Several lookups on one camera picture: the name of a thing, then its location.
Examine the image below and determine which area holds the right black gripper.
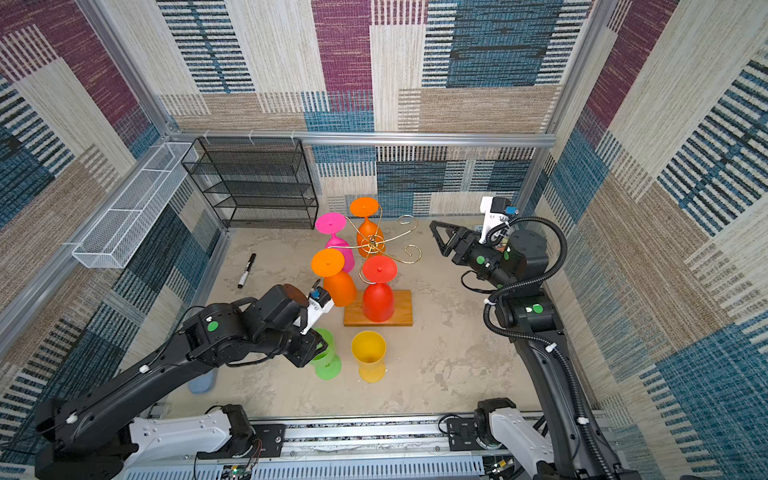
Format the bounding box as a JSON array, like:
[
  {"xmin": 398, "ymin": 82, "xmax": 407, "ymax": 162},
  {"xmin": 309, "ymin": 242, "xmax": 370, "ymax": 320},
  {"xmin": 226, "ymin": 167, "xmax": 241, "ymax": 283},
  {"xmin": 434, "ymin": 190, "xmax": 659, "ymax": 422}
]
[{"xmin": 429, "ymin": 221, "xmax": 514, "ymax": 292}]

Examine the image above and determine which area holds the green plastic wine glass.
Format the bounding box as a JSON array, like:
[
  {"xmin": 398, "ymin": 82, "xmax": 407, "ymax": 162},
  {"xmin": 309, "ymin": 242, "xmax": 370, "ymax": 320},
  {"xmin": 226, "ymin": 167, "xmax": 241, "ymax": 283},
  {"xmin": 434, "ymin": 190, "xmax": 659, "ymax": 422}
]
[{"xmin": 310, "ymin": 329, "xmax": 342, "ymax": 380}]

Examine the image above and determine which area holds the yellow plastic wine glass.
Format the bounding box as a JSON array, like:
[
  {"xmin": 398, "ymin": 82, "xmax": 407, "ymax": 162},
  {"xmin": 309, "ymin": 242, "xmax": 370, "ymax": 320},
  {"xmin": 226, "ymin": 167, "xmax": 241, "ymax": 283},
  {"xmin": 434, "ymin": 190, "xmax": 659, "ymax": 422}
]
[{"xmin": 351, "ymin": 331, "xmax": 387, "ymax": 383}]

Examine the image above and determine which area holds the red plastic wine glass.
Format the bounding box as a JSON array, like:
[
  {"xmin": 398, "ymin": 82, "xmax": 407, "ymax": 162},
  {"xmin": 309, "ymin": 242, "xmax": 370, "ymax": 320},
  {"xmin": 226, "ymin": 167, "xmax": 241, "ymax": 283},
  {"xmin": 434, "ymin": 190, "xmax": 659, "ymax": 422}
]
[{"xmin": 361, "ymin": 255, "xmax": 398, "ymax": 323}]

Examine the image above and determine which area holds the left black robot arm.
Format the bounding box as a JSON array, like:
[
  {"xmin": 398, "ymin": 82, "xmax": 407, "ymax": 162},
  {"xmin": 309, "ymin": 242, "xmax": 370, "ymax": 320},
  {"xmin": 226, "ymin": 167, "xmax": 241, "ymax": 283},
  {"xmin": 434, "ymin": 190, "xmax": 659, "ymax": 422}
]
[{"xmin": 35, "ymin": 284, "xmax": 334, "ymax": 479}]

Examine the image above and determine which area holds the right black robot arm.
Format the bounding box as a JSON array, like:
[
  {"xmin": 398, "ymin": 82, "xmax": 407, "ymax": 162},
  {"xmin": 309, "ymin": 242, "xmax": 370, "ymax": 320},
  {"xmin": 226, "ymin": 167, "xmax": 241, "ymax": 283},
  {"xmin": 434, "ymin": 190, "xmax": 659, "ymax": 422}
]
[{"xmin": 430, "ymin": 216, "xmax": 640, "ymax": 479}]

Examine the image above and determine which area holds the wooden rack base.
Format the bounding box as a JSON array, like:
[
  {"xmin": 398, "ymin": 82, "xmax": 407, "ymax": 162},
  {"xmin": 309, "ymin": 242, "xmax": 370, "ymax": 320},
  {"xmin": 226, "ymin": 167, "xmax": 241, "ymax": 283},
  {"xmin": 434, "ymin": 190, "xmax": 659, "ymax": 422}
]
[{"xmin": 343, "ymin": 290, "xmax": 413, "ymax": 327}]

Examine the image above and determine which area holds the orange back wine glass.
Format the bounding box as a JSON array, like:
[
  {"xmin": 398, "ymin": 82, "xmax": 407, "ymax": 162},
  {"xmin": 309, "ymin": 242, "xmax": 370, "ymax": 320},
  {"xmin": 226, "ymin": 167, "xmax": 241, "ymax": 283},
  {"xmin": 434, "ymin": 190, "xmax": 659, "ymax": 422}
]
[{"xmin": 350, "ymin": 197, "xmax": 386, "ymax": 259}]

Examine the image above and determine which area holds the orange wine glass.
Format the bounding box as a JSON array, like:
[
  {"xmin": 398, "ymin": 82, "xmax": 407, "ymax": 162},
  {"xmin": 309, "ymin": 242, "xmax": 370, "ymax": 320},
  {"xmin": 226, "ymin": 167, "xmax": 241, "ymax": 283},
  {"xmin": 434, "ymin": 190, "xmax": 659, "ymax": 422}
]
[
  {"xmin": 311, "ymin": 249, "xmax": 357, "ymax": 307},
  {"xmin": 350, "ymin": 197, "xmax": 386, "ymax": 259}
]

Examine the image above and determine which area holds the orange front wine glass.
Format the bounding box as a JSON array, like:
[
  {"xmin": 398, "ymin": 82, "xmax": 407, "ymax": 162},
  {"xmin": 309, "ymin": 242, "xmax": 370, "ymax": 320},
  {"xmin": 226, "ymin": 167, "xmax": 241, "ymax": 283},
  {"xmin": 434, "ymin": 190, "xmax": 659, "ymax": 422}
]
[{"xmin": 311, "ymin": 249, "xmax": 357, "ymax": 307}]

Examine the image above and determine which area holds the pink plastic wine glass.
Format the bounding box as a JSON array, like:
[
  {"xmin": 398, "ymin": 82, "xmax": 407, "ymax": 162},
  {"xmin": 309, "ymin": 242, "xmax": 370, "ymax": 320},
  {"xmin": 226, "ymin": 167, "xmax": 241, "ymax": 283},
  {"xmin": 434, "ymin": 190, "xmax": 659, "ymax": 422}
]
[{"xmin": 315, "ymin": 212, "xmax": 355, "ymax": 273}]

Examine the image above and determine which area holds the black marker pen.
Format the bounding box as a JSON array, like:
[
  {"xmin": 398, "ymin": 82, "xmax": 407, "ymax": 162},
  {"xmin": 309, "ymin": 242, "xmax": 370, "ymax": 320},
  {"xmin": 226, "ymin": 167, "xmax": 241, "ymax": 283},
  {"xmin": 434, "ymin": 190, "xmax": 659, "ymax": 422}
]
[{"xmin": 237, "ymin": 252, "xmax": 257, "ymax": 289}]

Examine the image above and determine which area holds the blue sponge pad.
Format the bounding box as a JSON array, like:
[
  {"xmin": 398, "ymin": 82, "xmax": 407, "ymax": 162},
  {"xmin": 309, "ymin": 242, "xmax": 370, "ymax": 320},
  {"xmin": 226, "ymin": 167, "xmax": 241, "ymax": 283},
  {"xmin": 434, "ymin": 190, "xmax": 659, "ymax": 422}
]
[{"xmin": 187, "ymin": 369, "xmax": 218, "ymax": 395}]

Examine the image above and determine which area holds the white mesh basket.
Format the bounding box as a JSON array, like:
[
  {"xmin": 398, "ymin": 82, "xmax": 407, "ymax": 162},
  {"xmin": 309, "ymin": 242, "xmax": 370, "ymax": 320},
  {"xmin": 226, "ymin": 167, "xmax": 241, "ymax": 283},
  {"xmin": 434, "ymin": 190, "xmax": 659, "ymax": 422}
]
[{"xmin": 72, "ymin": 142, "xmax": 191, "ymax": 269}]

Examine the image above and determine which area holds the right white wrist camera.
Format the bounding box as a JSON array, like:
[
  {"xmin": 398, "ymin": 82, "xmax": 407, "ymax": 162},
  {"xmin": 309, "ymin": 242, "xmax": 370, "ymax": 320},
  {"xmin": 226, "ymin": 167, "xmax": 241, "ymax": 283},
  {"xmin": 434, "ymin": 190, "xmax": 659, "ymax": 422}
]
[{"xmin": 480, "ymin": 196, "xmax": 519, "ymax": 244}]

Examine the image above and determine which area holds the gold wire glass rack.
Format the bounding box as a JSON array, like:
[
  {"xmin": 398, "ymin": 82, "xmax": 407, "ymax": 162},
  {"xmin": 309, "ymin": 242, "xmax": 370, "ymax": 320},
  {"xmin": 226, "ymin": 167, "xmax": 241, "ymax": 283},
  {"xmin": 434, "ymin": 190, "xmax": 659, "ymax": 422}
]
[{"xmin": 363, "ymin": 214, "xmax": 423, "ymax": 265}]

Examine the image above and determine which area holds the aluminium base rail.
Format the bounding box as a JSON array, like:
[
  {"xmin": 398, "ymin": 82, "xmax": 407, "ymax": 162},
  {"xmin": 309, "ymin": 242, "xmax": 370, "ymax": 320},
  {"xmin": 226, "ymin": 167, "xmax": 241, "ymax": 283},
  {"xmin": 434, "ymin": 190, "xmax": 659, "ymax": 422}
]
[{"xmin": 117, "ymin": 410, "xmax": 548, "ymax": 479}]

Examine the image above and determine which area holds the black wire shelf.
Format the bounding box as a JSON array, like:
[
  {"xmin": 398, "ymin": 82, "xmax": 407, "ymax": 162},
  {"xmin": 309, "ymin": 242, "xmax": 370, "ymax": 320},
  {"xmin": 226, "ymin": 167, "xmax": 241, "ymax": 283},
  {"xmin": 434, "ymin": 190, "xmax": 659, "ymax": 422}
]
[{"xmin": 181, "ymin": 137, "xmax": 319, "ymax": 229}]

